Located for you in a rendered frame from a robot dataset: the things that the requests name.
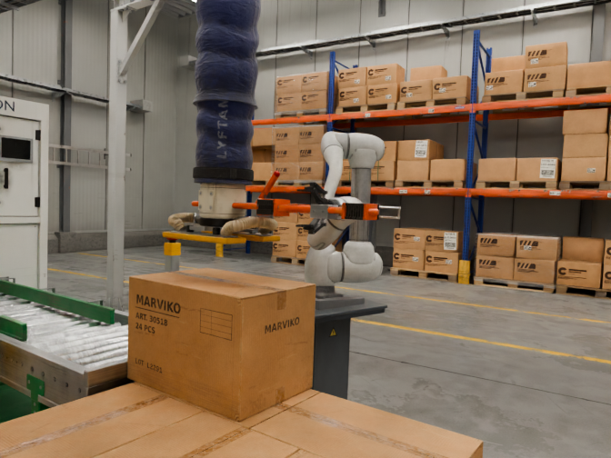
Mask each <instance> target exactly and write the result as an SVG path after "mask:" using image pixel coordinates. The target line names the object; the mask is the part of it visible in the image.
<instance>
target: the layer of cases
mask: <svg viewBox="0 0 611 458"><path fill-rule="evenodd" d="M483 444H484V442H483V441H481V440H478V439H476V438H472V437H469V436H466V435H462V434H460V433H454V432H451V431H448V430H445V429H442V428H439V427H435V426H433V425H430V424H426V423H421V422H418V421H415V420H412V419H408V418H405V417H403V416H400V415H396V414H393V413H388V412H385V411H382V410H378V409H376V408H373V407H369V406H366V405H363V404H360V403H355V402H351V401H348V400H346V399H342V398H339V397H336V396H333V395H330V394H327V393H320V392H318V391H316V390H312V389H309V390H307V391H305V392H302V393H300V394H298V395H296V396H294V397H292V398H290V399H288V400H285V401H283V402H281V403H279V404H277V405H275V406H273V407H271V408H268V409H266V410H264V411H263V412H261V413H258V414H256V415H254V416H251V417H249V418H247V419H245V420H243V421H242V422H240V423H239V422H237V421H234V420H232V419H229V418H226V417H224V416H222V415H220V414H217V413H213V412H211V411H208V410H206V409H204V408H202V407H199V406H197V405H194V404H192V403H189V402H186V401H183V400H181V399H178V398H176V397H174V396H172V395H169V394H167V393H163V392H160V391H158V390H156V389H154V388H151V387H149V386H146V385H143V384H141V383H138V382H134V383H129V384H126V385H123V386H119V387H116V388H114V389H111V390H107V391H104V392H101V393H97V394H93V395H90V396H87V397H85V398H81V399H78V400H75V401H72V402H70V403H64V404H61V405H58V406H55V407H52V408H49V409H46V410H43V411H40V412H37V413H32V414H28V415H26V416H23V417H20V418H16V419H14V420H11V421H8V422H4V423H0V458H483Z"/></svg>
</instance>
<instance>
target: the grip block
mask: <svg viewBox="0 0 611 458"><path fill-rule="evenodd" d="M279 204H290V200H289V199H265V198H257V201H256V215H272V216H289V214H290V213H287V211H278V210H277V206H278V205H279Z"/></svg>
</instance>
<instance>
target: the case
mask: <svg viewBox="0 0 611 458"><path fill-rule="evenodd" d="M315 309H316V285H315V284H310V283H303V282H297V281H291V280H285V279H278V278H273V277H266V276H260V275H254V274H242V273H237V272H230V271H224V270H218V269H212V268H200V269H192V270H184V271H175V272H166V273H158V274H142V275H133V276H129V304H128V356H127V378H128V379H130V380H133V381H135V382H138V383H141V384H143V385H146V386H149V387H151V388H154V389H156V390H158V391H160V392H163V393H167V394H169V395H172V396H174V397H176V398H178V399H181V400H183V401H186V402H189V403H192V404H194V405H197V406H199V407H202V408H204V409H206V410H208V411H211V412H213V413H217V414H220V415H222V416H224V417H226V418H229V419H232V420H234V421H237V422H239V423H240V422H242V421H243V420H245V419H247V418H249V417H251V416H254V415H256V414H258V413H261V412H263V411H264V410H266V409H268V408H271V407H273V406H275V405H277V404H279V403H281V402H283V401H285V400H288V399H290V398H292V397H294V396H296V395H298V394H300V393H302V392H305V391H307V390H309V389H311V388H312V386H313V361H314V335H315Z"/></svg>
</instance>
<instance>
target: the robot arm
mask: <svg viewBox="0 0 611 458"><path fill-rule="evenodd" d="M321 152H322V155H323V157H324V158H325V160H326V162H327V163H328V165H329V172H328V176H327V179H326V184H325V188H324V189H323V188H322V187H320V186H319V185H318V184H317V183H309V184H310V186H305V189H296V190H297V192H310V193H311V194H312V196H313V197H314V198H315V200H316V203H317V204H331V205H338V207H339V205H340V204H342V203H356V204H370V194H371V169H373V168H374V166H375V163H376V161H379V160H380V159H381V158H382V157H383V156H384V153H385V144H384V142H383V140H381V139H380V138H378V137H376V136H374V135H371V134H359V133H352V134H344V133H337V132H327V133H326V134H324V136H323V138H322V141H321ZM343 159H348V163H349V165H350V167H351V168H352V177H351V197H350V196H343V197H339V198H334V196H335V193H336V189H337V187H338V184H339V181H340V178H341V174H342V170H343ZM320 195H322V196H320ZM348 226H349V241H347V242H346V244H345V246H344V249H343V252H337V251H336V248H335V247H334V246H333V245H332V243H333V242H334V241H335V240H336V239H337V238H338V236H339V235H340V234H341V233H342V232H343V231H344V230H345V229H346V228H347V227H348ZM295 227H303V229H304V230H308V237H307V241H308V244H309V245H310V246H311V247H310V249H309V250H308V252H307V255H306V258H305V283H310V284H315V285H316V298H317V299H325V298H335V297H344V295H343V294H340V293H336V292H335V283H338V282H344V283H364V282H369V281H372V280H375V279H376V278H377V277H378V276H380V275H381V273H382V270H383V261H382V259H381V257H380V255H379V254H378V253H375V251H374V246H373V245H372V244H371V243H370V242H368V235H369V220H351V219H342V216H338V218H337V219H318V218H314V219H313V220H312V222H311V223H310V224H296V225H295Z"/></svg>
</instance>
